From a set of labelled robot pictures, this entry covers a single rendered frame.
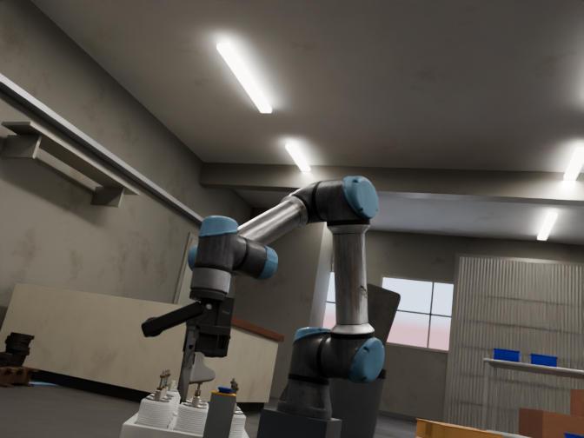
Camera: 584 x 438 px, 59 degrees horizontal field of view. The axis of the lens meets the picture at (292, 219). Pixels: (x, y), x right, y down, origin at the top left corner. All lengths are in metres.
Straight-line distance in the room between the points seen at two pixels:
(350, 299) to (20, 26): 4.76
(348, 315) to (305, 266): 7.83
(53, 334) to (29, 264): 0.97
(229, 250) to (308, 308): 8.00
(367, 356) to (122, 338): 3.35
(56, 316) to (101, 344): 0.56
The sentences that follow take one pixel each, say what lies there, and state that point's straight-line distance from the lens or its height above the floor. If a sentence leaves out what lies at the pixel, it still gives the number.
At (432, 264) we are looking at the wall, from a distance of 9.78.
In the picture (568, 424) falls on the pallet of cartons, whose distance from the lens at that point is 6.94.
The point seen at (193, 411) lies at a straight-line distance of 1.71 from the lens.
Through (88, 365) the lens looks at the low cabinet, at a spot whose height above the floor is 0.20.
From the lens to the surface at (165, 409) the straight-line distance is 1.72.
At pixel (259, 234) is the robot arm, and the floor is 0.71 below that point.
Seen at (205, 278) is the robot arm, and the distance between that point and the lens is 0.99.
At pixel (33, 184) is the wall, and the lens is 5.59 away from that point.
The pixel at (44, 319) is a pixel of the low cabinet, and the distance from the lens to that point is 5.03.
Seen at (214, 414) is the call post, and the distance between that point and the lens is 1.55.
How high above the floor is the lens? 0.40
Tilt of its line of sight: 17 degrees up
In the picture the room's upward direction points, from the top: 10 degrees clockwise
